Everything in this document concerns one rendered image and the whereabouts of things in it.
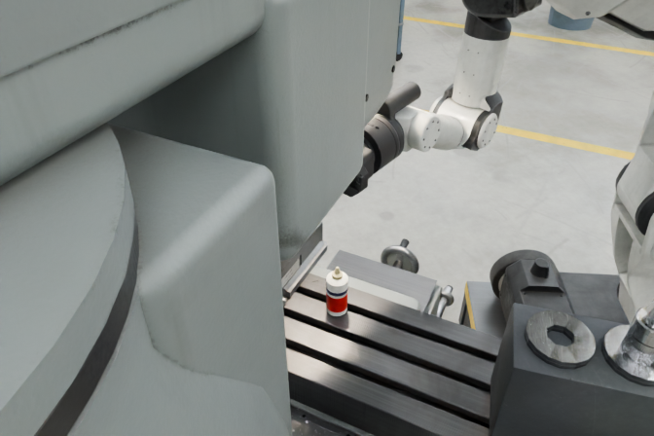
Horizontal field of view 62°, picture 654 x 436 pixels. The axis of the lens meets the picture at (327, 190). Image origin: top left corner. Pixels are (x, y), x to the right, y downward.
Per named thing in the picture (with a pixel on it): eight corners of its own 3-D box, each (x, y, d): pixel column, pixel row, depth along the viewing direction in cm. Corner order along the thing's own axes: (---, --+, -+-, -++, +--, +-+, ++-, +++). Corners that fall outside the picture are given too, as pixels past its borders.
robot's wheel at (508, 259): (547, 296, 174) (563, 249, 163) (551, 308, 170) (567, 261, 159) (484, 293, 176) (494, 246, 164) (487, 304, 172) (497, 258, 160)
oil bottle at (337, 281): (331, 298, 106) (332, 257, 100) (350, 305, 105) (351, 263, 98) (322, 312, 103) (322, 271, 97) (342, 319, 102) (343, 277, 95)
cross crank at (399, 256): (384, 261, 166) (386, 232, 159) (421, 272, 162) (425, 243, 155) (365, 296, 155) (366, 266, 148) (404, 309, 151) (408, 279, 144)
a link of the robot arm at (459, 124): (399, 137, 108) (438, 144, 123) (443, 157, 102) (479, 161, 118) (417, 87, 105) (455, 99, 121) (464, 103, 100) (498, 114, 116)
